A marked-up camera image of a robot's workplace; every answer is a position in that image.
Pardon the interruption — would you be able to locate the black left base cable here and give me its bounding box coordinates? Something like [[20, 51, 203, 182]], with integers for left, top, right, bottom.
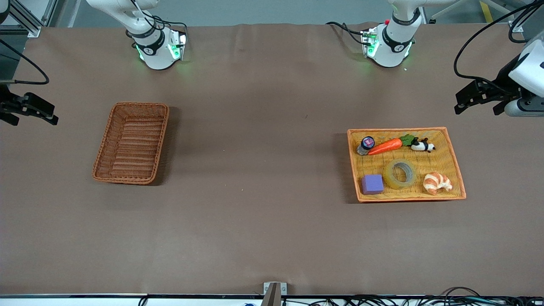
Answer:
[[326, 21, 368, 46]]

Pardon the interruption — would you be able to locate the toy carrot with green leaves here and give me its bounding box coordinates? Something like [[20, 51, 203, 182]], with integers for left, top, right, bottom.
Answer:
[[368, 134, 419, 156]]

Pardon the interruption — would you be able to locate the purple cube block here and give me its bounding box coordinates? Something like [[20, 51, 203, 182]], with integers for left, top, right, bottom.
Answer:
[[361, 174, 385, 196]]

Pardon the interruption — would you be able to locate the small bottle with purple lid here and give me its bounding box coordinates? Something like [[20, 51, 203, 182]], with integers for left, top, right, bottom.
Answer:
[[357, 136, 376, 157]]

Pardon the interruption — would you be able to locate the brown wicker basket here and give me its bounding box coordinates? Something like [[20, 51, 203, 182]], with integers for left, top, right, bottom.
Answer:
[[92, 102, 170, 186]]

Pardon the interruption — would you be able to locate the yellowish clear tape roll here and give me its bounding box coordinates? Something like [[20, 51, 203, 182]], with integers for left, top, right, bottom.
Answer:
[[382, 159, 419, 190]]

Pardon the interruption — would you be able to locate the toy croissant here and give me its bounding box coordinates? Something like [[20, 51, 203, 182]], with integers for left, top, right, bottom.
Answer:
[[423, 172, 453, 196]]

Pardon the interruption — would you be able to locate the black cable bundle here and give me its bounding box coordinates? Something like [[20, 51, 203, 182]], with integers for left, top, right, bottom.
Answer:
[[283, 286, 544, 306]]

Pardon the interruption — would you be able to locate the aluminium frame profile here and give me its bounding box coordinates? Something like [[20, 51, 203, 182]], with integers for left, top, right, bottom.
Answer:
[[0, 0, 58, 38]]

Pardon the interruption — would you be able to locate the black and white panda toy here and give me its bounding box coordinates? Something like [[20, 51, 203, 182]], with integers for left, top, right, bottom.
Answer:
[[410, 137, 436, 153]]

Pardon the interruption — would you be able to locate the orange wicker tray basket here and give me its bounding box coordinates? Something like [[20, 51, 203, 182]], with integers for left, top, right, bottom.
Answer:
[[347, 127, 467, 204]]

